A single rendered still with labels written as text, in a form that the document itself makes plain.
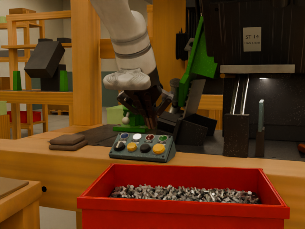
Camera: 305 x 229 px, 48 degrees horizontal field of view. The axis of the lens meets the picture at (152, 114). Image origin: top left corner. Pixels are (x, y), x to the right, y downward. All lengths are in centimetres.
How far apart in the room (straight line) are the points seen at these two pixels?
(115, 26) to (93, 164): 40
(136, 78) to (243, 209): 28
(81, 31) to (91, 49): 9
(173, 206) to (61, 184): 48
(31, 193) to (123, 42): 43
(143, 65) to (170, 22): 80
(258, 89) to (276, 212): 66
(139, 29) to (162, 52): 81
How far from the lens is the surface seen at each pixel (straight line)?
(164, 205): 53
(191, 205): 53
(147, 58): 65
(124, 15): 59
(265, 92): 115
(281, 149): 104
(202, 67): 102
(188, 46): 110
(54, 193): 98
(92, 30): 160
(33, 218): 90
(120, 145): 86
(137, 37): 63
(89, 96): 157
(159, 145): 83
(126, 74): 64
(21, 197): 84
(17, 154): 103
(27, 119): 644
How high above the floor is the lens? 111
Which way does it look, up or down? 6 degrees down
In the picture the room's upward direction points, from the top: straight up
